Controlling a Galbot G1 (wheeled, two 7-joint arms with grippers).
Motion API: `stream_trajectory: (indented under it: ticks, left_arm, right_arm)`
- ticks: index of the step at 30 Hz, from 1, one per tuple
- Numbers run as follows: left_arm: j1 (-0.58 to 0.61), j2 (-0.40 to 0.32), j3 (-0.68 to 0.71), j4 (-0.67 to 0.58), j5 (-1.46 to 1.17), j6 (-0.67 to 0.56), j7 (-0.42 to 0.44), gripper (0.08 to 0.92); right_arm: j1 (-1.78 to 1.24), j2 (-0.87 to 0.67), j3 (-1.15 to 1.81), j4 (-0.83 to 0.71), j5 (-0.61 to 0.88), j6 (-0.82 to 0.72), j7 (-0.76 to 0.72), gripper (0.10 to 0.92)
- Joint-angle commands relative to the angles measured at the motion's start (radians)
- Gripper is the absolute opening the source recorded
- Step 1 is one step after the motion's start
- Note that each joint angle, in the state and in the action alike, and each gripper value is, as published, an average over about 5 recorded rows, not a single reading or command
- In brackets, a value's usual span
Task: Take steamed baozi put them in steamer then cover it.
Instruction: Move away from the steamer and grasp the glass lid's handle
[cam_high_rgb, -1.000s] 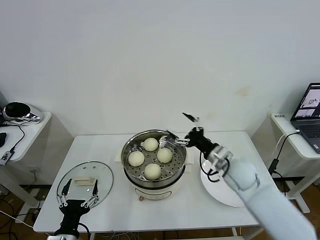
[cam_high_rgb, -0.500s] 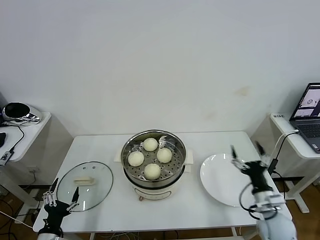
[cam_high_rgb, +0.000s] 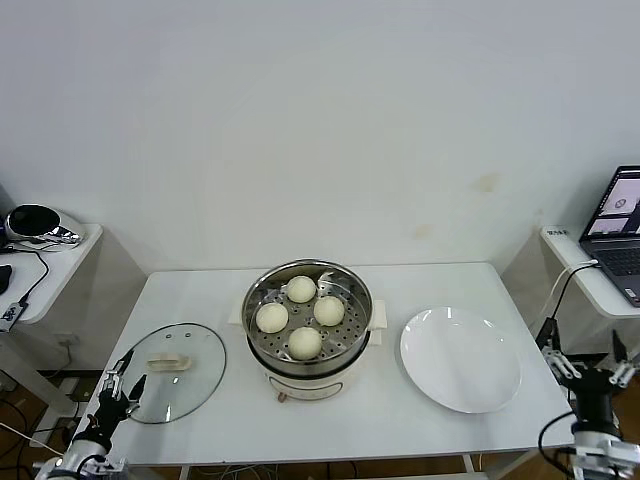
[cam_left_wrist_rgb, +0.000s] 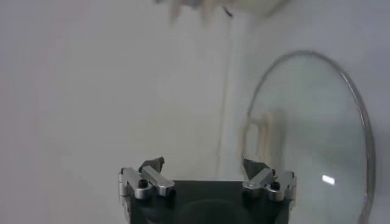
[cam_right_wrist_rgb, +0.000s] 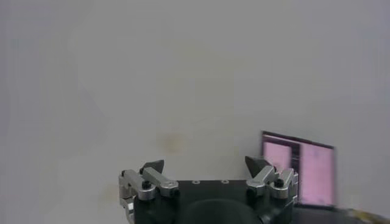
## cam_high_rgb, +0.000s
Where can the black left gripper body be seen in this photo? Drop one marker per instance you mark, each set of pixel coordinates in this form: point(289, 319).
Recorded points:
point(111, 415)

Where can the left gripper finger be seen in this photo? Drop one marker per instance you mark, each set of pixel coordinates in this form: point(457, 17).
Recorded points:
point(137, 392)
point(117, 377)

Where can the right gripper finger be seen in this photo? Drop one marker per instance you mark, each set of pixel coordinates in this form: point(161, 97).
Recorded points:
point(562, 362)
point(621, 370)

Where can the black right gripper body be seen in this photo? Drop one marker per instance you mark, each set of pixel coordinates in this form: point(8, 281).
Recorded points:
point(595, 395)

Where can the round glass lid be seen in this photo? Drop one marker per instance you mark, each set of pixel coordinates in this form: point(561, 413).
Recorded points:
point(200, 350)

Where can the white steamed baozi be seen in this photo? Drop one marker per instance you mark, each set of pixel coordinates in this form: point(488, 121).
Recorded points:
point(301, 289)
point(272, 317)
point(329, 311)
point(305, 343)

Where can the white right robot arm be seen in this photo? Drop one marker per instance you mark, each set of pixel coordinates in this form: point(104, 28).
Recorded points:
point(595, 445)

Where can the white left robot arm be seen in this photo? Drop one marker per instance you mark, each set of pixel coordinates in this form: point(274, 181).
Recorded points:
point(80, 450)

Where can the stainless steel steamer basket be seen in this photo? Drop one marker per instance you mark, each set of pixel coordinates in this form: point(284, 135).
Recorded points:
point(350, 340)

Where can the black floor bar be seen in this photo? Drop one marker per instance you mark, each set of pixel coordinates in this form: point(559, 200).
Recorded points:
point(70, 372)
point(590, 357)

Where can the white round plate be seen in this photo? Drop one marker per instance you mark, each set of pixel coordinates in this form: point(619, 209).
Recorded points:
point(460, 360)

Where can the white side table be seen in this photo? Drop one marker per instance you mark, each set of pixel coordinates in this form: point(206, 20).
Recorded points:
point(565, 250)
point(65, 270)

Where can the small grey adapter box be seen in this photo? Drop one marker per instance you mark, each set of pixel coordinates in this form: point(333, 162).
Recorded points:
point(11, 316)

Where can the grey open laptop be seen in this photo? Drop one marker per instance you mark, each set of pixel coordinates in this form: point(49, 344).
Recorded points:
point(615, 240)

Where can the black computer mouse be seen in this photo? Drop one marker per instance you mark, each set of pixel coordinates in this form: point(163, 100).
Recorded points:
point(4, 279)

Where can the shiny chrome rounded device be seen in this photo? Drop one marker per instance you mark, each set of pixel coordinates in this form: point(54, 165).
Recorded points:
point(35, 225)

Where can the white wall outlet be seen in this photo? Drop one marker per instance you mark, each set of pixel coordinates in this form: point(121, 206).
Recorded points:
point(68, 341)

